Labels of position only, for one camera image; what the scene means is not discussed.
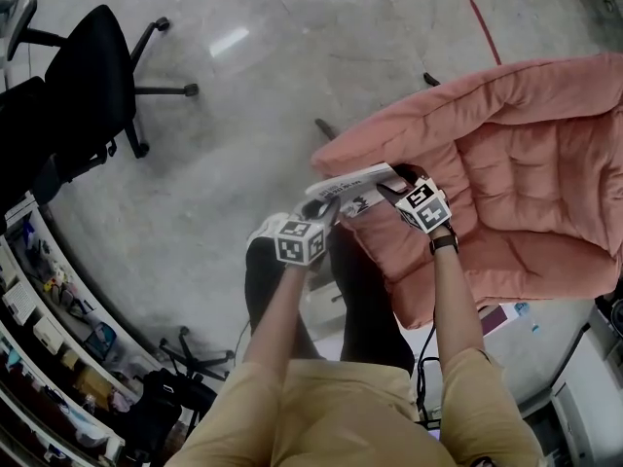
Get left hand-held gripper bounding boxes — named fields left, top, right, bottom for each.
left=275, top=195, right=344, bottom=268

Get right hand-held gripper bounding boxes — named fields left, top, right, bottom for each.
left=376, top=162, right=453, bottom=235

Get white book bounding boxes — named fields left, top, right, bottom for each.
left=304, top=161, right=411, bottom=224

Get person's left forearm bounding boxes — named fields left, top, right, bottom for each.
left=240, top=259, right=318, bottom=375

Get person's right forearm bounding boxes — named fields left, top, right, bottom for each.
left=429, top=222, right=489, bottom=365

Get white shoe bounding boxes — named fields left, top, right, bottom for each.
left=246, top=211, right=295, bottom=248

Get black wristwatch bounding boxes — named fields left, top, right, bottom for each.
left=428, top=233, right=460, bottom=257

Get black trousers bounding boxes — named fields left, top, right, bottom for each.
left=244, top=221, right=416, bottom=375

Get pink cushioned chair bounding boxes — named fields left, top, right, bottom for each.
left=310, top=52, right=623, bottom=331

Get white and purple box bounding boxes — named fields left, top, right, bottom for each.
left=478, top=301, right=542, bottom=341

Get red floor tape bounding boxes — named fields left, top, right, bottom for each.
left=459, top=0, right=588, bottom=66

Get beige shirt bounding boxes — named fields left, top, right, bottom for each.
left=164, top=346, right=547, bottom=467

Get black office chair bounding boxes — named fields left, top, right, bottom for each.
left=42, top=3, right=201, bottom=161
left=120, top=325, right=236, bottom=462
left=0, top=75, right=119, bottom=213

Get white cluttered shelf unit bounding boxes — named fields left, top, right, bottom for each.
left=0, top=191, right=165, bottom=467

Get grey chair armrest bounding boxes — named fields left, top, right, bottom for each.
left=5, top=0, right=70, bottom=62

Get black cable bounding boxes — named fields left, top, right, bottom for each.
left=412, top=322, right=445, bottom=430

